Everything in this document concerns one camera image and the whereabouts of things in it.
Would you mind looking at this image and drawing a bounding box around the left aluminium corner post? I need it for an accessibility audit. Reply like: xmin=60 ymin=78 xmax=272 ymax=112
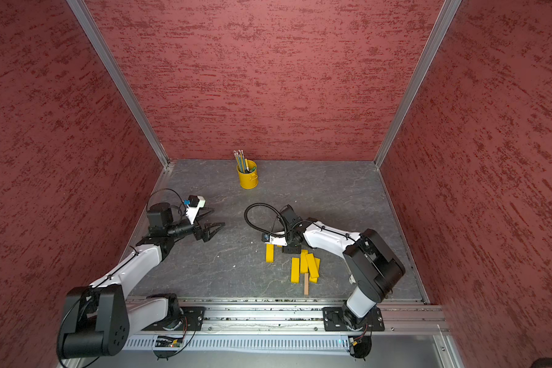
xmin=67 ymin=0 xmax=171 ymax=170

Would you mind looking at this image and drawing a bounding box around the bundle of coloured pencils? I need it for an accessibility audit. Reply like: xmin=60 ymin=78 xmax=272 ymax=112
xmin=233 ymin=150 xmax=249 ymax=174

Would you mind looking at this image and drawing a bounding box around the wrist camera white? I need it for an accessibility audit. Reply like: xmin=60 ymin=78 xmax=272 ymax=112
xmin=262 ymin=233 xmax=288 ymax=247
xmin=183 ymin=195 xmax=206 ymax=225

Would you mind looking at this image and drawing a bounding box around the white slotted cable duct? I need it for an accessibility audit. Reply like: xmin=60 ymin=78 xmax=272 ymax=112
xmin=123 ymin=334 xmax=351 ymax=355

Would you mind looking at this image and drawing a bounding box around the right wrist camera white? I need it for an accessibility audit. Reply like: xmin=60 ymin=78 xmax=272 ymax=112
xmin=262 ymin=233 xmax=288 ymax=247

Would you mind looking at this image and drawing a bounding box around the right aluminium corner post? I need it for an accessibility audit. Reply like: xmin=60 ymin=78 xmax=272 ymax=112
xmin=374 ymin=0 xmax=462 ymax=170

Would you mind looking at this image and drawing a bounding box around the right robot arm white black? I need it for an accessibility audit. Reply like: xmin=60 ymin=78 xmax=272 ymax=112
xmin=278 ymin=205 xmax=406 ymax=331

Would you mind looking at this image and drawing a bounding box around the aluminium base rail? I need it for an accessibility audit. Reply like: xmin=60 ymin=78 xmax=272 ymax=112
xmin=123 ymin=298 xmax=449 ymax=337

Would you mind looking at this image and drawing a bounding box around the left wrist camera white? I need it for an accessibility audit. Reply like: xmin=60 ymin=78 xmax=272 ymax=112
xmin=183 ymin=195 xmax=206 ymax=225

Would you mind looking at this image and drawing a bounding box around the yellow block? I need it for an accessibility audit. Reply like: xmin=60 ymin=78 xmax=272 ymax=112
xmin=305 ymin=254 xmax=320 ymax=282
xmin=291 ymin=258 xmax=301 ymax=284
xmin=265 ymin=244 xmax=274 ymax=263
xmin=300 ymin=250 xmax=308 ymax=274
xmin=308 ymin=257 xmax=320 ymax=284

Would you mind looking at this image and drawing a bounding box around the natural wooden block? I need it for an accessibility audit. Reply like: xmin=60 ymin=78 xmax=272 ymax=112
xmin=304 ymin=273 xmax=310 ymax=296

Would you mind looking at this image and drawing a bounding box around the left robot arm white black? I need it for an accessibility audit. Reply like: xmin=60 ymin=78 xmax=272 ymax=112
xmin=56 ymin=196 xmax=224 ymax=361

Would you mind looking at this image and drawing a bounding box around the aluminium corner post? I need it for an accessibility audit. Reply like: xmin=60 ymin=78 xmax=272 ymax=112
xmin=374 ymin=0 xmax=462 ymax=170
xmin=67 ymin=0 xmax=171 ymax=170

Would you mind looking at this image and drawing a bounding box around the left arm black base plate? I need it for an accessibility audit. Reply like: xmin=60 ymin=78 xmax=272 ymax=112
xmin=144 ymin=306 xmax=206 ymax=334

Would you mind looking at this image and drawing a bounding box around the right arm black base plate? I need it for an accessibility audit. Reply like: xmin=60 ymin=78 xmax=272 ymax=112
xmin=322 ymin=306 xmax=385 ymax=333

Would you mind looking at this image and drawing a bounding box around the yellow metal pencil bucket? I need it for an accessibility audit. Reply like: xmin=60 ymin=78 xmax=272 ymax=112
xmin=237 ymin=159 xmax=259 ymax=190

